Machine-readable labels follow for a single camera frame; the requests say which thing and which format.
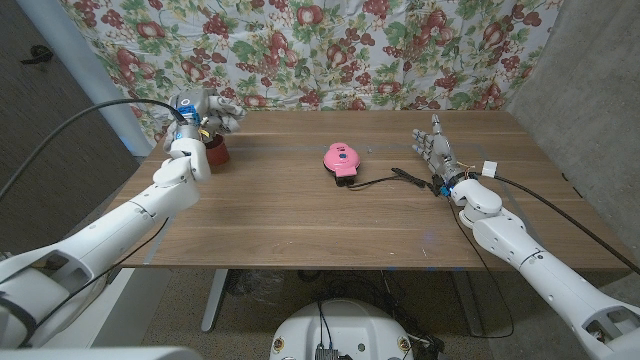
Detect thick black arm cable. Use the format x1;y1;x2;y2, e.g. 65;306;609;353
494;173;640;277
0;98;189;201

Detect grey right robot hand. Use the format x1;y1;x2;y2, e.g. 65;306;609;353
412;113;466;189

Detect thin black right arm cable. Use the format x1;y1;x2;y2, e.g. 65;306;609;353
447;197;516;341

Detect black tangled cables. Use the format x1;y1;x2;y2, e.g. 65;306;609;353
299;269;454;359

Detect pink toy waffle maker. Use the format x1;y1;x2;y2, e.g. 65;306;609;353
322;142;361;187

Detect white robot torso edge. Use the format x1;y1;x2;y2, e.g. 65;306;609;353
0;346;204;360

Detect floral fruit print backdrop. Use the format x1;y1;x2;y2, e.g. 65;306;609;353
57;0;564;144

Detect red cup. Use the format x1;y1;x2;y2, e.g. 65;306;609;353
203;133;231;167

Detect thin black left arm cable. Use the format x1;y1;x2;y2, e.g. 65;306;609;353
29;217;171;331

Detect white table leg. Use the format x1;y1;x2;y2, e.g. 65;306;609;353
451;269;485;337
200;268;230;334

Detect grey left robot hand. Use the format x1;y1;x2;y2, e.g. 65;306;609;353
167;88;246;144

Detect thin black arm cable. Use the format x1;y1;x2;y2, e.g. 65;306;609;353
447;197;516;341
29;217;171;331

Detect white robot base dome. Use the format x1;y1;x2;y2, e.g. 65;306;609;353
269;298;415;360

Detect pale blue pillar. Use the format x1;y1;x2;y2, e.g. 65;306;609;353
17;0;154;156

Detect black toy power cord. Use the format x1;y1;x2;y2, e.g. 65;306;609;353
347;167;444;194

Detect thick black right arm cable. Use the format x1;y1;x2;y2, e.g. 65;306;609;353
494;173;640;277

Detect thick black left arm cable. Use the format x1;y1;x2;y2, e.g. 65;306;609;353
0;98;189;201

